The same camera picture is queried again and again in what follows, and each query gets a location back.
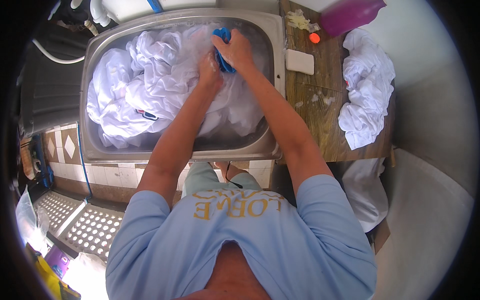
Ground white drain pipe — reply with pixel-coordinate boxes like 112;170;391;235
89;0;112;28

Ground person's body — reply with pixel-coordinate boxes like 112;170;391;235
106;148;377;300

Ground stainless steel sink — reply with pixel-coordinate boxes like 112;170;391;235
79;8;287;164

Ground perforated metal floor grate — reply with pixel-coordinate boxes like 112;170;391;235
33;190;85;238
59;204;125;262

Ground white plastic bag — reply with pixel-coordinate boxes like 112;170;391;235
62;252;110;300

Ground crumpled white garment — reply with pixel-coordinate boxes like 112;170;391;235
338;28;397;151

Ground clear plastic bag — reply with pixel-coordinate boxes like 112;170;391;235
15;185;50;250

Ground purple box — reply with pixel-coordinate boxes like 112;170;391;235
44;245;72;279

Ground white laundry with logo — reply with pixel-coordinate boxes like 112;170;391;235
86;24;268;149

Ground blue metal rack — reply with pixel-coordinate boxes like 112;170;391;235
19;134;55;189

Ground white hose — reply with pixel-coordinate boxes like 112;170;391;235
32;38;86;65

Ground person's right hand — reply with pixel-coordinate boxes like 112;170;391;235
211;29;256;74

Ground white hanging cloth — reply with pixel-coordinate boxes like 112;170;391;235
341;157;390;233

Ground black cable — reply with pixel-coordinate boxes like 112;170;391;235
224;161;244;189

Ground pale yellow soap scraps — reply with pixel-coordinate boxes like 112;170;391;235
285;9;322;33

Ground blue hose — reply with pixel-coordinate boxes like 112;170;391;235
76;122;94;200

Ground person's legs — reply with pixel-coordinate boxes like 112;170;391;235
181;161;263;199

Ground yellow plastic item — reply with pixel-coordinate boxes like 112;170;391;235
24;243;82;300

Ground purple plastic bottle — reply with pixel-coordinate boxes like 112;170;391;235
320;0;387;38

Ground blue scrubbing cloth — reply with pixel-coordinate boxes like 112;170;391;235
212;27;237;74

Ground black ribbed appliance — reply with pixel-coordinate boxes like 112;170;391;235
19;22;91;136

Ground white soap bar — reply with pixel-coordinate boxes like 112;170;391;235
285;49;315;76

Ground person's left hand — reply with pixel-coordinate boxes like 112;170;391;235
197;50;224;92

